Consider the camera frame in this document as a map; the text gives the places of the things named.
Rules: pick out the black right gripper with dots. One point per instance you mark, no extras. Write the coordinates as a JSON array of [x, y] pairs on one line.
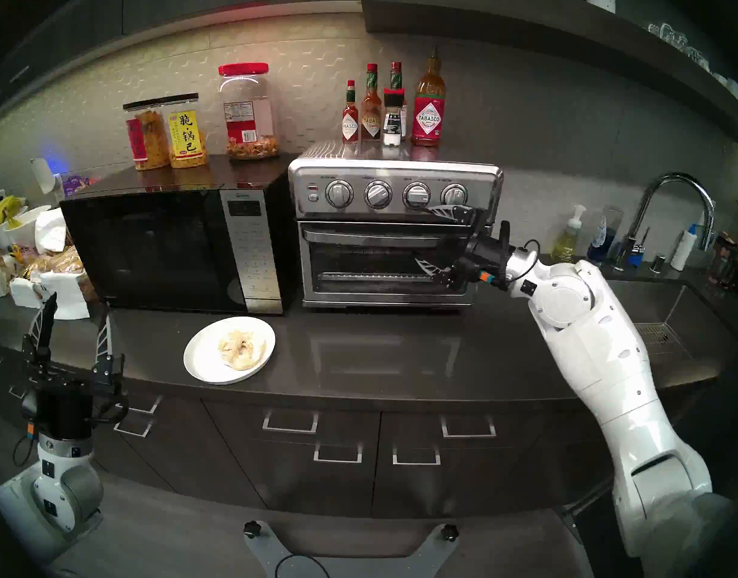
[[486, 257]]

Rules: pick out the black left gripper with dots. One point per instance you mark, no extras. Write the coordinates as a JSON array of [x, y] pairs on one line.
[[65, 411]]

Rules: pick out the glass toaster oven door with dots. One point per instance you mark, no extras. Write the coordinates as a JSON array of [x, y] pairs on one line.
[[369, 238]]

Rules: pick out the pale bagel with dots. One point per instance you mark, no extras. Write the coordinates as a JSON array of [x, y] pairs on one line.
[[248, 357]]

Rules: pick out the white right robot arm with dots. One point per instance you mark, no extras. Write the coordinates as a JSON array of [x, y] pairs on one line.
[[610, 354]]

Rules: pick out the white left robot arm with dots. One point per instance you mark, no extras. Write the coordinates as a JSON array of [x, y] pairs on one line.
[[65, 492]]

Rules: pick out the silver oven knob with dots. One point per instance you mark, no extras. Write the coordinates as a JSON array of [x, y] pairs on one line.
[[339, 193], [416, 195], [454, 194], [378, 194]]

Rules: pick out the foil lined oven tray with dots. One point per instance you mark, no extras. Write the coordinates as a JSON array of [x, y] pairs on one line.
[[369, 277]]

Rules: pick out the stainless steel toaster oven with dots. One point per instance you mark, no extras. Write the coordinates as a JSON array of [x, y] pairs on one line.
[[393, 170]]

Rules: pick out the black microwave oven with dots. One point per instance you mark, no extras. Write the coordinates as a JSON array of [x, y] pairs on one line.
[[152, 251]]

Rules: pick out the clear bag of bread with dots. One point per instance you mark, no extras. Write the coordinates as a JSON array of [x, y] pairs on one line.
[[59, 261]]

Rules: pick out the yellow liquid soap dispenser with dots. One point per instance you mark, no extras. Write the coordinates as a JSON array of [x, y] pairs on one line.
[[564, 245]]

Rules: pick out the large Tabasco sauce bottle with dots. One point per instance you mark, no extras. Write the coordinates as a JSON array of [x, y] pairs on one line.
[[428, 122]]

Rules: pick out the crumpled white paper napkin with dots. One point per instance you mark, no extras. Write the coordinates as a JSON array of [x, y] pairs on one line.
[[49, 230]]

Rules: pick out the round white plate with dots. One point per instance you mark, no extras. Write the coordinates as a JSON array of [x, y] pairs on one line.
[[200, 360]]

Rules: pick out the black cap salt grinder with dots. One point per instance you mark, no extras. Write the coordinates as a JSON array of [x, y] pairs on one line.
[[393, 122]]

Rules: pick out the medium orange Tabasco bottle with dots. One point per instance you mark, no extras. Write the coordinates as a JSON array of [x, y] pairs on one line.
[[371, 124]]

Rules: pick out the blue dish soap bottle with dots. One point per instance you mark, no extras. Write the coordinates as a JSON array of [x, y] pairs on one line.
[[599, 236]]

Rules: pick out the small red Tabasco bottle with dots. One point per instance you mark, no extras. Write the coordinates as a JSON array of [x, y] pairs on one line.
[[350, 127]]

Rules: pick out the yellow banana bunch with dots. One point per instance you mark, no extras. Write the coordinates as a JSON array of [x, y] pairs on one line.
[[6, 208]]

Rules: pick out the purple snack bag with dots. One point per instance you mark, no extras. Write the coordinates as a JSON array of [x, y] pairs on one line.
[[74, 184]]

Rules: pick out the green label Tabasco bottle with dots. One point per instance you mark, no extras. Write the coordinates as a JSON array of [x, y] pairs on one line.
[[396, 77]]

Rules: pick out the blue dish brush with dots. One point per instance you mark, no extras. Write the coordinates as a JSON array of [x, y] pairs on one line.
[[635, 257]]

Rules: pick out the small chrome sink button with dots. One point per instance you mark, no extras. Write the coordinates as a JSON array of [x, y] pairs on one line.
[[658, 264]]

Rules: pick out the red label snack jar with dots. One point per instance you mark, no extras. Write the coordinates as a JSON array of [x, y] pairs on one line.
[[141, 140]]

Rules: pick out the white bottle with blue cap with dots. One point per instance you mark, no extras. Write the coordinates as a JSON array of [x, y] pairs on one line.
[[682, 251]]

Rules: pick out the chrome gooseneck faucet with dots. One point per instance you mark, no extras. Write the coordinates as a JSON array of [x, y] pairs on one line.
[[676, 177]]

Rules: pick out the large red lid jar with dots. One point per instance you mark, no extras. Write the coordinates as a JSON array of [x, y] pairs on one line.
[[245, 125]]

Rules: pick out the yellow label snack jar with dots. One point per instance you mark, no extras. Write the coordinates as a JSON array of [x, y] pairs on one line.
[[185, 134]]

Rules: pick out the stainless steel sink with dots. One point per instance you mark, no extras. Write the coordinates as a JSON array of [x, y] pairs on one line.
[[694, 306]]

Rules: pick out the brown glass bottle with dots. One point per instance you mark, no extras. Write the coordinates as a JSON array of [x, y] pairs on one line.
[[723, 257]]

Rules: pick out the dark lower kitchen cabinet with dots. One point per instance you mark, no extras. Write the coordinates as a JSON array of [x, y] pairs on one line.
[[320, 486]]

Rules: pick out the black base plate knob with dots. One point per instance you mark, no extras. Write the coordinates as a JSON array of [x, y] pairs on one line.
[[449, 531], [252, 528]]

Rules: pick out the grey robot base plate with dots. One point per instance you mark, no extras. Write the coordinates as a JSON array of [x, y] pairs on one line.
[[266, 553]]

